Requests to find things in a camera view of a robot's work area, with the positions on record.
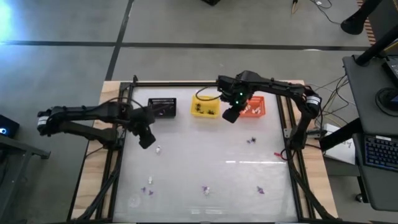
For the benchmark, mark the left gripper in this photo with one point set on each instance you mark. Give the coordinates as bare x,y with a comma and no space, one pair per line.
140,119

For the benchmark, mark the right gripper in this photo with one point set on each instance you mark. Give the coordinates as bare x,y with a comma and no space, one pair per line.
237,88

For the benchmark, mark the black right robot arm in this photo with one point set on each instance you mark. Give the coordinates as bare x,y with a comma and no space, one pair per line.
280,87

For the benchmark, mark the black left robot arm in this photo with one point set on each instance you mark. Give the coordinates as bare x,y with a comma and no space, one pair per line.
81,113

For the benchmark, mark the black plastic basket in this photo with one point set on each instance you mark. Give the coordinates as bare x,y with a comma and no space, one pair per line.
172,101

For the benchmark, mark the orange plastic basket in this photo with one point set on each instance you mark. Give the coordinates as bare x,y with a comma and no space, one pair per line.
261,102

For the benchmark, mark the yellow plastic basket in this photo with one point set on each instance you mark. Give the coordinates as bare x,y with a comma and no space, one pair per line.
205,101

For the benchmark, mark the white power adapter box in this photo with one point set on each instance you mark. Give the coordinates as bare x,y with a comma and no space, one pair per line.
331,128

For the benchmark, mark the black desk leg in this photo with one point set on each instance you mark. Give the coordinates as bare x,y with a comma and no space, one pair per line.
342,135

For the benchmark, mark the white paper sheet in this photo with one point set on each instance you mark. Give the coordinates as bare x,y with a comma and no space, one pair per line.
342,152

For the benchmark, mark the dark grey desk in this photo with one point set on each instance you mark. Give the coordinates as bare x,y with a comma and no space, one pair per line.
363,93

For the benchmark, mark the person's foot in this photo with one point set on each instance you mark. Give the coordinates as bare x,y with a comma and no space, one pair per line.
354,23

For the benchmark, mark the black diagonal stand pole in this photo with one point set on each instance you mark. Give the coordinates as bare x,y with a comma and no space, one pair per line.
373,49

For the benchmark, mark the red striped mat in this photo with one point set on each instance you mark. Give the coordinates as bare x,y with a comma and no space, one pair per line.
370,32

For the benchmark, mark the round black monitor base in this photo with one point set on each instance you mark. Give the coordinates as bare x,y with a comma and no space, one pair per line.
387,99

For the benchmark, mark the black box with blue light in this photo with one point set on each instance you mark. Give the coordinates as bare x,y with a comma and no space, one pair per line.
7,126

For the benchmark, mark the grey side table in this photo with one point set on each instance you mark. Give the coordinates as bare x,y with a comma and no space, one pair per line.
18,174

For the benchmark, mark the black laptop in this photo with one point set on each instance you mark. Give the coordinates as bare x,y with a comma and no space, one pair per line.
392,68

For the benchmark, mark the black backlit keyboard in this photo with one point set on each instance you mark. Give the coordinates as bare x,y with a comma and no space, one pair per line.
381,152

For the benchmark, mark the black desk caster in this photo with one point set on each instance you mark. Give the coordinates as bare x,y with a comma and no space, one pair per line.
359,198

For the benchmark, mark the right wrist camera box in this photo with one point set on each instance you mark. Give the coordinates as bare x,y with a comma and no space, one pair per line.
231,115

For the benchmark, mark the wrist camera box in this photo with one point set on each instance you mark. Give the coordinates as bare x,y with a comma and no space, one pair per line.
147,141
231,115

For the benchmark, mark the black metal table frame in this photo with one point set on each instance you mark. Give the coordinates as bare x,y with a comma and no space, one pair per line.
171,84

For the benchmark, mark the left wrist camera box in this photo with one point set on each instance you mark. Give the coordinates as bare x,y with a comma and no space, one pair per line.
147,141

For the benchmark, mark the black frame clamp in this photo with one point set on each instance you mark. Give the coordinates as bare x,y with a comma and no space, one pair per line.
135,79

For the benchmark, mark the grey metal bracket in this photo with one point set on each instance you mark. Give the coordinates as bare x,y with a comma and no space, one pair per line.
287,132

